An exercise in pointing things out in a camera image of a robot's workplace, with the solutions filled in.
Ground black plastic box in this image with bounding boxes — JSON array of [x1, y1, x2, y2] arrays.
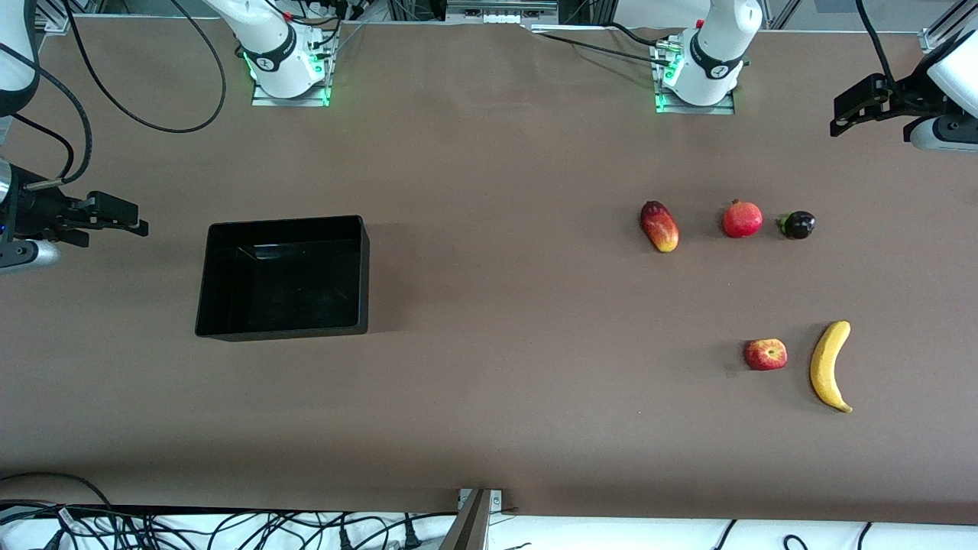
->
[[195, 215, 371, 341]]

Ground yellow banana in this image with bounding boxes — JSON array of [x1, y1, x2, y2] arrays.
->
[[810, 320, 853, 414]]

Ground red apple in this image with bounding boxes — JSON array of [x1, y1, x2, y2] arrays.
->
[[744, 338, 789, 372]]

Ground dark purple eggplant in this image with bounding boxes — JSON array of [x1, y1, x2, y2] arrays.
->
[[776, 210, 817, 241]]

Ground red pomegranate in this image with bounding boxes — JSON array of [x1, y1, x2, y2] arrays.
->
[[722, 199, 764, 239]]

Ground red yellow mango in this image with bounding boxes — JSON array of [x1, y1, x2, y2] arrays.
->
[[640, 200, 680, 254]]

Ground grey power strip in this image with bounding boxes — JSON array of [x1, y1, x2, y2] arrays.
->
[[445, 0, 560, 26]]

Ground brown table cover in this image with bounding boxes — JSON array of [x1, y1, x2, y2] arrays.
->
[[0, 15, 978, 524]]

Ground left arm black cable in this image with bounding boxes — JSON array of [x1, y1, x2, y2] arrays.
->
[[854, 0, 896, 86]]

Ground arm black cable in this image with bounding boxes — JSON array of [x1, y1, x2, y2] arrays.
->
[[854, 0, 896, 86], [11, 0, 228, 188]]

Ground aluminium frame profile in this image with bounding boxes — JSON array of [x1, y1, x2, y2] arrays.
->
[[31, 0, 71, 35], [921, 0, 978, 53]]

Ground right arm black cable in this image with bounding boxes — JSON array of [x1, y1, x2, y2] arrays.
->
[[11, 0, 228, 188]]

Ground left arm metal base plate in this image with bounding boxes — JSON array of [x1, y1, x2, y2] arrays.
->
[[653, 38, 737, 115]]

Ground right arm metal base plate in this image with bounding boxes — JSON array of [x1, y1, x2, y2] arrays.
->
[[251, 42, 332, 108]]

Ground thin black base cable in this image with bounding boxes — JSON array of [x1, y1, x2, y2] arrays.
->
[[535, 21, 677, 66]]

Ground tangled black cables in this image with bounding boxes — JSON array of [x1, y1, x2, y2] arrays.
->
[[0, 472, 459, 550]]

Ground aluminium camera post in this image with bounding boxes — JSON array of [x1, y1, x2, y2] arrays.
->
[[439, 489, 505, 550]]

